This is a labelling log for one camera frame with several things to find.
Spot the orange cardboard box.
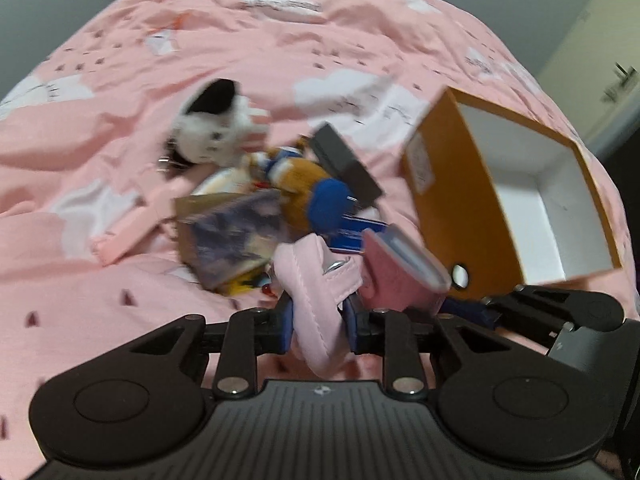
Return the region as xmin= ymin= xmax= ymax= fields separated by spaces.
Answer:
xmin=401 ymin=88 xmax=622 ymax=300

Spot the yellow toy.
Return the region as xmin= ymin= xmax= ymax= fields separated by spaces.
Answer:
xmin=216 ymin=266 xmax=274 ymax=297

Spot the pink patterned bedsheet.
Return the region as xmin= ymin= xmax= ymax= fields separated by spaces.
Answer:
xmin=1 ymin=0 xmax=639 ymax=479

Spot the blue card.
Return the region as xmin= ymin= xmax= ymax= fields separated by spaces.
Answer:
xmin=326 ymin=214 xmax=387 ymax=254

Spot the dark grey small box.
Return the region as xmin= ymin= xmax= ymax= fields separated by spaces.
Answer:
xmin=309 ymin=122 xmax=383 ymax=208

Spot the white illustrated card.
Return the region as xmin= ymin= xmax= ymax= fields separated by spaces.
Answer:
xmin=192 ymin=167 xmax=252 ymax=196

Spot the cupboard door with handle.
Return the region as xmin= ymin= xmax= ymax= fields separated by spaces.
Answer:
xmin=537 ymin=0 xmax=639 ymax=157

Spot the pink card wallet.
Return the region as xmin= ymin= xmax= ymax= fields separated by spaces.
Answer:
xmin=359 ymin=224 xmax=451 ymax=315

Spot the purple photo card box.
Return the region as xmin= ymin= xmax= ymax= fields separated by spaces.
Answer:
xmin=174 ymin=188 xmax=288 ymax=290

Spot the pink fabric pouch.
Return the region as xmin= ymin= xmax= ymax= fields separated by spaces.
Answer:
xmin=272 ymin=234 xmax=362 ymax=379

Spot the brown blue plush toy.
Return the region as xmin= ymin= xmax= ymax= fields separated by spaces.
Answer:
xmin=242 ymin=145 xmax=352 ymax=235

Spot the white black plush keychain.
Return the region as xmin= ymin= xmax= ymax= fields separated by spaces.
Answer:
xmin=157 ymin=78 xmax=271 ymax=174

